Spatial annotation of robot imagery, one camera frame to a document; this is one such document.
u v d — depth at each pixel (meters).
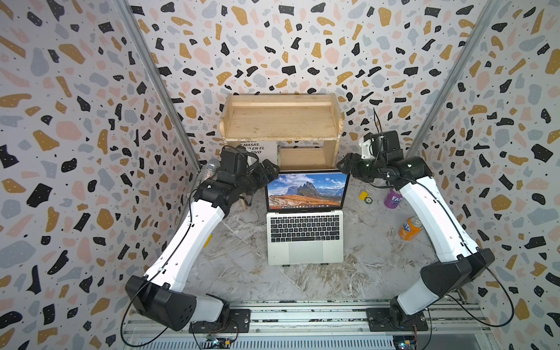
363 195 1.09
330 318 0.76
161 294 0.37
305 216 0.85
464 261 0.41
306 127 0.76
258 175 0.64
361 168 0.65
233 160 0.52
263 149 0.90
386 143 0.54
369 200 1.07
